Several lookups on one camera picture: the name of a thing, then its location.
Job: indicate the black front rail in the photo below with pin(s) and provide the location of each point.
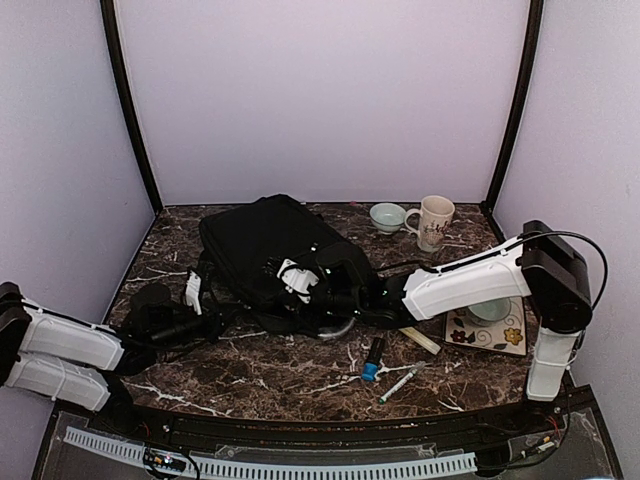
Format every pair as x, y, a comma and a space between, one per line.
483, 429

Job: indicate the white slotted cable duct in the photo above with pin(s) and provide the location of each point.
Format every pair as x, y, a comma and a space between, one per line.
235, 462

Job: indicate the floral square plate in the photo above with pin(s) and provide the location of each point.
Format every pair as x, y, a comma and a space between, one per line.
507, 336

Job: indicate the yellow highlighter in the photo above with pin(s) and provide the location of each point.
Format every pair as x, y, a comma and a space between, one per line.
421, 340

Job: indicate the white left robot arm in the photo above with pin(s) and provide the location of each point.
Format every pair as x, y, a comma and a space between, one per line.
71, 360

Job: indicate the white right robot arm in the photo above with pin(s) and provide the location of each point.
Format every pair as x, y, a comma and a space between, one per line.
539, 264

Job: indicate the small celadon bowl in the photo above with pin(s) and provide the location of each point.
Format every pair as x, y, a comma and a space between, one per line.
387, 218

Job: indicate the left black frame post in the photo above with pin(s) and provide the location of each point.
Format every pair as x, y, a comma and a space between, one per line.
120, 75

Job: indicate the black marker blue cap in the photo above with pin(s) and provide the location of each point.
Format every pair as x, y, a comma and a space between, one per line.
372, 362

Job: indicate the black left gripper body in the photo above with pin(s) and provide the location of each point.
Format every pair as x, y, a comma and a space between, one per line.
171, 336

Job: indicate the right black frame post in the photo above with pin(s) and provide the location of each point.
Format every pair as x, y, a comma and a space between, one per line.
521, 89

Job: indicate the small circuit board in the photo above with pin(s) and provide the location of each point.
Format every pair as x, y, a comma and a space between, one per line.
158, 461

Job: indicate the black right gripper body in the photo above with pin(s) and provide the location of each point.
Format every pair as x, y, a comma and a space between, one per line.
347, 304

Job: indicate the white pen green tip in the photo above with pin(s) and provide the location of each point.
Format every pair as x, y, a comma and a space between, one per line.
402, 382

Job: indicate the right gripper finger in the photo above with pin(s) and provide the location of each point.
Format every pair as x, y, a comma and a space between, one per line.
298, 280
273, 267

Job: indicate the black student bag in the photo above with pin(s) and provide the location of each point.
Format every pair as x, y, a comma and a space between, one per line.
237, 242

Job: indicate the black frame post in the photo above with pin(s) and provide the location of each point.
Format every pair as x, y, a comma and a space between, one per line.
120, 75
521, 89

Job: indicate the pale green bowl on plate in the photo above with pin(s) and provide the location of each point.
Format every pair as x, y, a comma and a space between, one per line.
491, 311

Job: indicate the cream floral mug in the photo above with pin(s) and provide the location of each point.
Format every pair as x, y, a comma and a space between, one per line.
430, 222

